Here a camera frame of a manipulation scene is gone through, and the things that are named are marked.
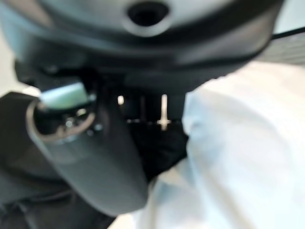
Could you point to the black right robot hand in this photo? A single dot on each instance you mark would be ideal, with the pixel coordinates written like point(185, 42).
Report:
point(152, 52)

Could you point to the black garment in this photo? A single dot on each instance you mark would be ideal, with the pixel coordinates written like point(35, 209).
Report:
point(23, 171)

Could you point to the white bed sheet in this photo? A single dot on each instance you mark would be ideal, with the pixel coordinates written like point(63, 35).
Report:
point(243, 155)

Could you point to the grey ribbed panel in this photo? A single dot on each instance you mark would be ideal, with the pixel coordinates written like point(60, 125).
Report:
point(286, 51)

